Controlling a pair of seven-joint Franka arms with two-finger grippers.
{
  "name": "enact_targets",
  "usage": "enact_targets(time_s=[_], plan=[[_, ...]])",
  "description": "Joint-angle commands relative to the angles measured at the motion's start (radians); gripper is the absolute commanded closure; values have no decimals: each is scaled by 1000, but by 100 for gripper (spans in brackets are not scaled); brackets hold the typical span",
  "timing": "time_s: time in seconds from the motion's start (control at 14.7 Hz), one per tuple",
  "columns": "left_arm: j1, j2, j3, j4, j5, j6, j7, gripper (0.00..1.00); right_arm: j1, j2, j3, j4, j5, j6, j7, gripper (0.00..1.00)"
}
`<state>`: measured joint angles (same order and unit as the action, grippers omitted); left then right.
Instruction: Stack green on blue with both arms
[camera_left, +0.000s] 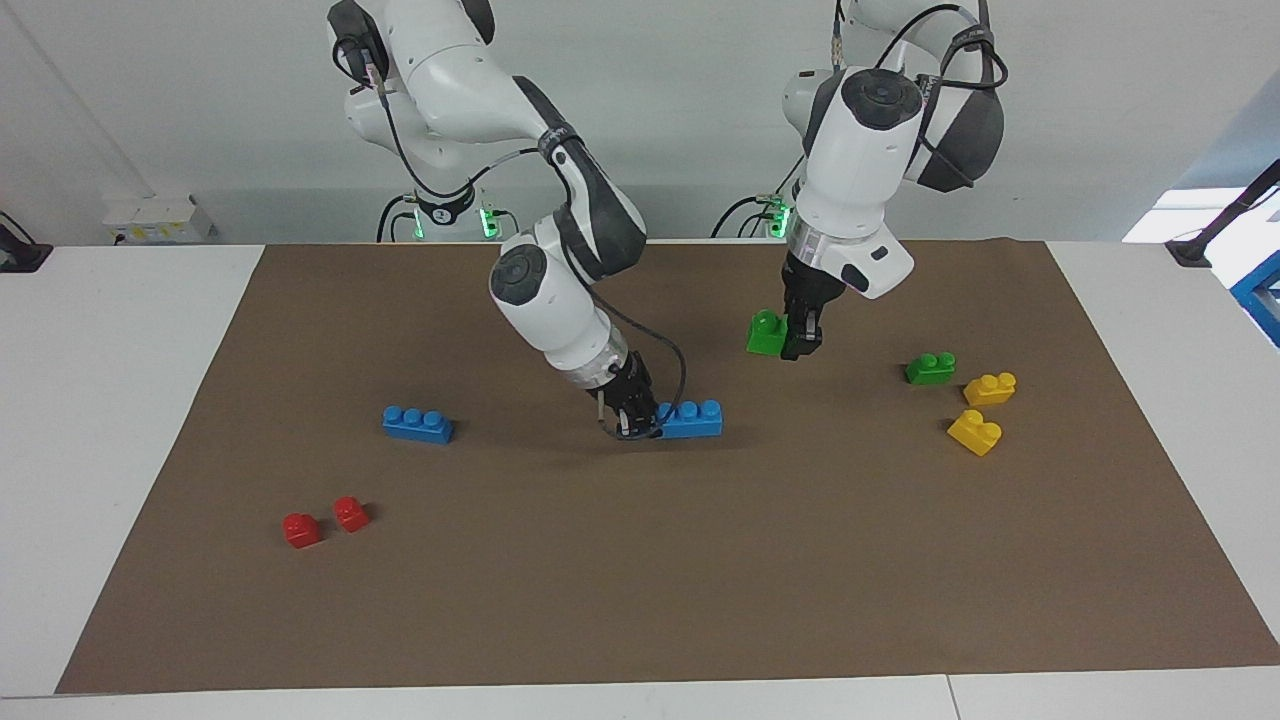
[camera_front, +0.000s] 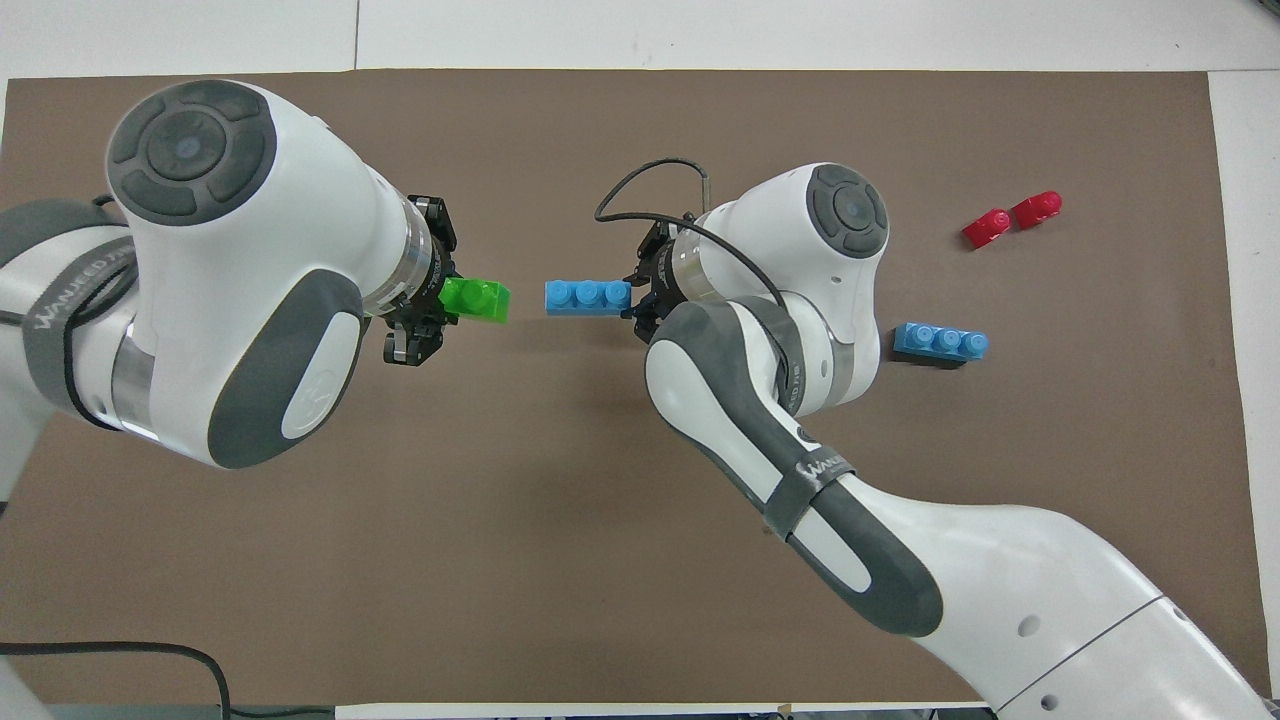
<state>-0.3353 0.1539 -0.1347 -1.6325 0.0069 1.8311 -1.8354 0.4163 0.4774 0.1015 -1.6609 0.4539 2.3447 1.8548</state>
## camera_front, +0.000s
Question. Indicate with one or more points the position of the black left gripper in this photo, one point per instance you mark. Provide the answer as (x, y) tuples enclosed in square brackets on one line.
[(435, 235)]

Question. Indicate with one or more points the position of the red small toy brick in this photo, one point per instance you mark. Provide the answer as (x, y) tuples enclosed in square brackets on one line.
[(1037, 209), (987, 229)]

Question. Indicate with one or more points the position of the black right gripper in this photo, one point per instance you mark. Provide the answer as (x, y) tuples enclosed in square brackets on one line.
[(665, 260)]

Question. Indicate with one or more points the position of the green two-stud toy brick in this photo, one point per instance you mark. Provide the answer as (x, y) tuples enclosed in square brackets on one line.
[(480, 300)]

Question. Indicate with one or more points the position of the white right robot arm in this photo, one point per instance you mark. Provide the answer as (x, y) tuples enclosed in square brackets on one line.
[(900, 560)]

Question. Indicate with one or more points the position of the brown table mat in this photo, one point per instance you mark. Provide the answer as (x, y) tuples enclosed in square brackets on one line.
[(560, 520)]

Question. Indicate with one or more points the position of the blue three-stud toy brick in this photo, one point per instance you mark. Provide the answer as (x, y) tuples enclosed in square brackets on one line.
[(942, 343), (588, 297)]

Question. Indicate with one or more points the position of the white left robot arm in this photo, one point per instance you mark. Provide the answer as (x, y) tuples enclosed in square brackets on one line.
[(240, 280)]

